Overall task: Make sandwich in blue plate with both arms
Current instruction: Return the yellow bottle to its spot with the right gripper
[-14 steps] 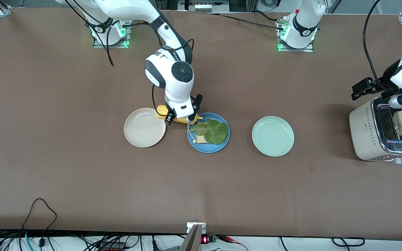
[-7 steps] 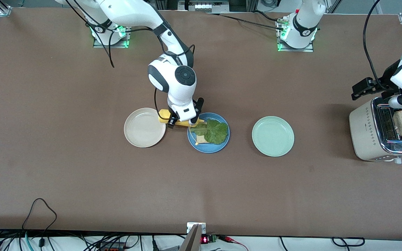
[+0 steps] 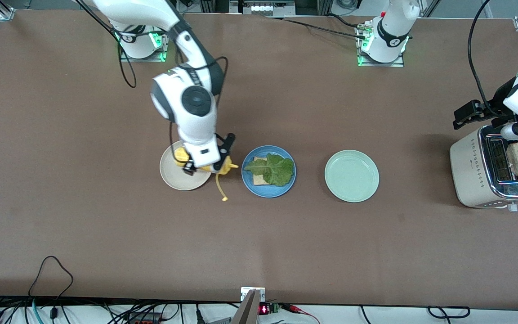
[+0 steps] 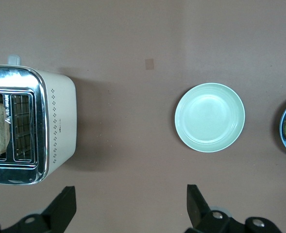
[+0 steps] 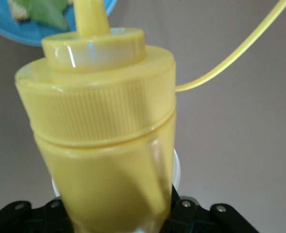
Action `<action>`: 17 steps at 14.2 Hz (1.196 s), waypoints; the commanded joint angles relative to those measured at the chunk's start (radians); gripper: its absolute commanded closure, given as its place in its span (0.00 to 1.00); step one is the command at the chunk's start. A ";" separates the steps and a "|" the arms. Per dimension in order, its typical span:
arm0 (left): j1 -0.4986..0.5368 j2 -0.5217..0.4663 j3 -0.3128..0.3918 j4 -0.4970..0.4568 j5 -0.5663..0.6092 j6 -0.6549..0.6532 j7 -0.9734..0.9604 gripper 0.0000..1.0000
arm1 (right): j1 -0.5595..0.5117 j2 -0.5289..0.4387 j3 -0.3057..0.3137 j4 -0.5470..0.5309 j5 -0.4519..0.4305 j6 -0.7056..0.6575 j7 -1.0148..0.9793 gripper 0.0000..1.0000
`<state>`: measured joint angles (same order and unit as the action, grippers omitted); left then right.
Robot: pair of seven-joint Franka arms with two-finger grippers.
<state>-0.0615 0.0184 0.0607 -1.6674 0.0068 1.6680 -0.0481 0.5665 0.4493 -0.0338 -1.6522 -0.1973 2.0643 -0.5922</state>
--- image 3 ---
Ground yellow squeeze bottle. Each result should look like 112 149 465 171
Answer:
173 146 240 202

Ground green lettuce leaf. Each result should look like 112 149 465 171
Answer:
244 154 295 188

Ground beige round plate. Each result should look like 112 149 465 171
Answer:
159 139 215 191

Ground blue round plate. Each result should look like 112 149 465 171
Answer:
241 145 297 198

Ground light green round plate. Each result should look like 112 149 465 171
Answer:
324 149 380 203

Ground beige chrome toaster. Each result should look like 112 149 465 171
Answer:
449 125 518 212

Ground metal rack with lights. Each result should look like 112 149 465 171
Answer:
230 0 295 17

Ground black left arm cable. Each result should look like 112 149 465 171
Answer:
467 0 507 118

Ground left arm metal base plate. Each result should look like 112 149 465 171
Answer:
356 22 406 68

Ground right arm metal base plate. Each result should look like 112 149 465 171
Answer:
120 18 170 63

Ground metal camera pole bracket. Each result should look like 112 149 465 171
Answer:
230 287 267 324

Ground thin looped black cable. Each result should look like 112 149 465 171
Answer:
27 256 74 311

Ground black cable across table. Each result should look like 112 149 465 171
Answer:
263 16 370 39

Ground red wire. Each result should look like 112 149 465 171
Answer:
281 304 320 324

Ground black oval cable loop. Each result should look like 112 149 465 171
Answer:
428 306 471 319

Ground teal cable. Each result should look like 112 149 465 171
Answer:
32 297 45 324

